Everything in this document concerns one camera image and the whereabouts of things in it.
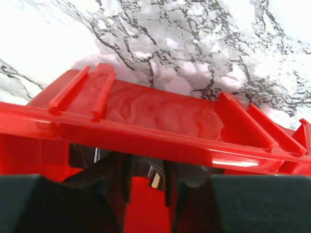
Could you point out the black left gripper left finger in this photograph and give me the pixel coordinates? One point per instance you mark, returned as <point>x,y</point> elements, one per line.
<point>91,201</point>

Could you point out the red plastic bin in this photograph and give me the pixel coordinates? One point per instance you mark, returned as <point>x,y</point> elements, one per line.
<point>91,107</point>

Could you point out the cards in red bin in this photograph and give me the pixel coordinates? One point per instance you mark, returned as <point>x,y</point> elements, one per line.
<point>156,174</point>

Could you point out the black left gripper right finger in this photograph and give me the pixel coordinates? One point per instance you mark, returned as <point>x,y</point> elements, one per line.
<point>211,202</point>

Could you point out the black card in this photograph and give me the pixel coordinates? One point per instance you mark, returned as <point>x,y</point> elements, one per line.
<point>81,156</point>

